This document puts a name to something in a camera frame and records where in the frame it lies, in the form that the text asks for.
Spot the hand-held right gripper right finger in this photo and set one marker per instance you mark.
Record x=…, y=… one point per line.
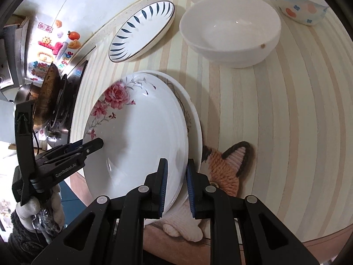
x=190, y=187

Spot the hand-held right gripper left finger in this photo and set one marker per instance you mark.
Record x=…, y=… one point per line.
x=164, y=187

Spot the crocheted fox mat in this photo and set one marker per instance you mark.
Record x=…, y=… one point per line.
x=226, y=171

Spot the black gas stove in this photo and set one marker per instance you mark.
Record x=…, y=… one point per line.
x=69, y=99

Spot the white plate with brown lines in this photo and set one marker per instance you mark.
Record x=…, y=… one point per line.
x=194, y=127

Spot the striped tablecloth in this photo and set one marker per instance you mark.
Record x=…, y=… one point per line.
x=275, y=116

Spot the steel pot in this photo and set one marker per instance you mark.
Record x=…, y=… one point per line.
x=24, y=92

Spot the person's left forearm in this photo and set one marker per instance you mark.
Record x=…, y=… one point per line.
x=19, y=237

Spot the blue leaf pattern plate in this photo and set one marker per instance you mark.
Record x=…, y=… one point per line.
x=140, y=30

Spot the pink floral white plate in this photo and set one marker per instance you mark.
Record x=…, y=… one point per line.
x=138, y=132

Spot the dark wok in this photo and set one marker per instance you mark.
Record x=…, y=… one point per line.
x=45, y=96

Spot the grey range hood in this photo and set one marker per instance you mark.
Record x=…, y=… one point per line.
x=13, y=47

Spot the plain white bowl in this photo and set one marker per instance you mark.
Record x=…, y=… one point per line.
x=229, y=33

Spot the polka dot bowl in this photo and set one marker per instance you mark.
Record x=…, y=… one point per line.
x=297, y=2

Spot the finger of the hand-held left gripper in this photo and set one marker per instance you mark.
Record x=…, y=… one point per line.
x=58, y=149
x=93, y=145

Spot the person's left hand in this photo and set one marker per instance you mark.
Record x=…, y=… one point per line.
x=27, y=208

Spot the colourful wall stickers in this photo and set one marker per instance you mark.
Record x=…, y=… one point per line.
x=52, y=49

